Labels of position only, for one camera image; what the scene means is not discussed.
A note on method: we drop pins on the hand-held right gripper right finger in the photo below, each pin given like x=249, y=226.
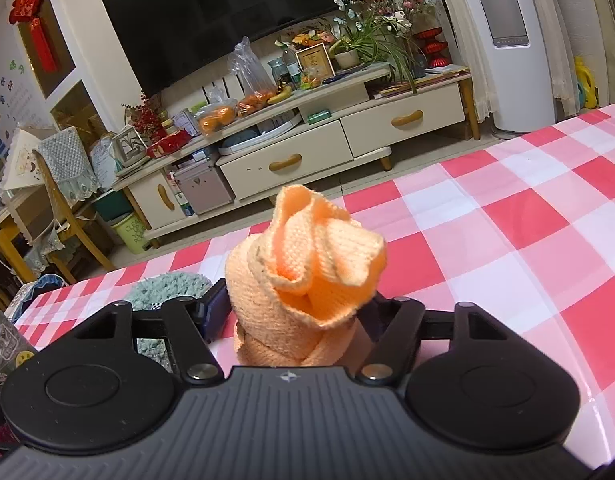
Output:
x=402, y=330

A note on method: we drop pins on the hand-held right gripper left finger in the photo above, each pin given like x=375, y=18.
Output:
x=216, y=310

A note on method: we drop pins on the orange knit cloth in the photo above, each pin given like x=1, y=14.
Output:
x=297, y=270

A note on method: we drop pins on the printed cardboard box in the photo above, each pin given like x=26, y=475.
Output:
x=4, y=345

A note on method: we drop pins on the teal knitted hat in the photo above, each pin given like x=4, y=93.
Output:
x=167, y=285

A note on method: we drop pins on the green waste bin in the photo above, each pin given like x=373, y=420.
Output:
x=131, y=234

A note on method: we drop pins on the grey storage box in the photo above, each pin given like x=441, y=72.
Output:
x=203, y=190

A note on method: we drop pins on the pink checked tablecloth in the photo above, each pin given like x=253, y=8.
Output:
x=487, y=220

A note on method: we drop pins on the red gift box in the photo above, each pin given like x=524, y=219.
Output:
x=170, y=143

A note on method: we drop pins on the yellow wooden chair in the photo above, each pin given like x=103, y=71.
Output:
x=67, y=210

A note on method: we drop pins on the cream television stand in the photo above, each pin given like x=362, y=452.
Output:
x=307, y=150

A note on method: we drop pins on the small bag of oranges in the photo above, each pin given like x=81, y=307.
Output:
x=217, y=116

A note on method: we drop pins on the red berry branches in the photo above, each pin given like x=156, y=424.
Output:
x=146, y=117

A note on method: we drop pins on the bananas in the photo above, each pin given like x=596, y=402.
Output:
x=280, y=96

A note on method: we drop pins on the tall bag of oranges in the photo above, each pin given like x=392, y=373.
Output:
x=252, y=80

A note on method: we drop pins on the green glass bottle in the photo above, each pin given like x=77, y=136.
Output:
x=290, y=67

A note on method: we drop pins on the potted spider plant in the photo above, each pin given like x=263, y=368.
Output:
x=372, y=50

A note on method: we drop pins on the red lantern ornament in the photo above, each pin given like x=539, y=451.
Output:
x=432, y=47

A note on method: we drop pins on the black television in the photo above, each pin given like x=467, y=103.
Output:
x=227, y=20

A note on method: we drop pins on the white curtain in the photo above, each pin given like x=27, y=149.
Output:
x=462, y=35

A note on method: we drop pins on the white tower air conditioner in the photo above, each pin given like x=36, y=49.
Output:
x=507, y=45

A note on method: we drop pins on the yellow detergent bottle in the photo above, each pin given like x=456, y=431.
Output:
x=585, y=82

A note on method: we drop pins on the white lantern frame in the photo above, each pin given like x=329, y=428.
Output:
x=128, y=147

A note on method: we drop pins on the wooden picture frame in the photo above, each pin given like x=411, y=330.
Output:
x=315, y=61

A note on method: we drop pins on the red knot wall decoration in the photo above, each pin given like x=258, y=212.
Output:
x=34, y=20

